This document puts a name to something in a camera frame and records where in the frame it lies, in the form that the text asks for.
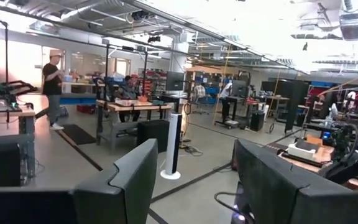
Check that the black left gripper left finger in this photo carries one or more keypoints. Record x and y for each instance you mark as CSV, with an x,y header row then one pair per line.
x,y
73,205

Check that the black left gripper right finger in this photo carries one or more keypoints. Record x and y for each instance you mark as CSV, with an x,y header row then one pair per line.
x,y
291,199

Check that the black background robot arm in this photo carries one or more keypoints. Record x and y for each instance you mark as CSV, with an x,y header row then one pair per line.
x,y
9,88

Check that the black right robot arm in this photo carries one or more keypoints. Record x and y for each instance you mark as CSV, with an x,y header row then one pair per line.
x,y
353,171

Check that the white box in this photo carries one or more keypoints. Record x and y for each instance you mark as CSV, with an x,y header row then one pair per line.
x,y
301,151

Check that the black floor mat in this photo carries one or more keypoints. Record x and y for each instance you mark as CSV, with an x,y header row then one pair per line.
x,y
78,134

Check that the black computer tower with lights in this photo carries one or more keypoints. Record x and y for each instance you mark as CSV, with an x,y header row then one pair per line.
x,y
325,135

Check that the black waste bin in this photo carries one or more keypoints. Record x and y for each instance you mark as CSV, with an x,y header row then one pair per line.
x,y
257,119

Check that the black partition panel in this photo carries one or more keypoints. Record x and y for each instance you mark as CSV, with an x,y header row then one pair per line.
x,y
291,102

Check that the red crate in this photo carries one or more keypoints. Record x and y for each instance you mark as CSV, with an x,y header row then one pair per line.
x,y
85,108

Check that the white fan base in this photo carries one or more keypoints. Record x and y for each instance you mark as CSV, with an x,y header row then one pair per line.
x,y
174,140

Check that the black cabinet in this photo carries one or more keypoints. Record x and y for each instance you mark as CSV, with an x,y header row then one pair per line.
x,y
152,135

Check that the wooden workbench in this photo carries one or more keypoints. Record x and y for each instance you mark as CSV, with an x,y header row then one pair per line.
x,y
132,107

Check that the wooden table with grey legs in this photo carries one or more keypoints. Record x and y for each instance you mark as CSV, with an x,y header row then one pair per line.
x,y
5,110

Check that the black computer monitor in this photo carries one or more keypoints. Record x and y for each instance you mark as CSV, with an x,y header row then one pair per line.
x,y
239,88
175,81

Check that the person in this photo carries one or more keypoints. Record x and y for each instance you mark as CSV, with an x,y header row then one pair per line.
x,y
199,91
52,84
128,91
226,91

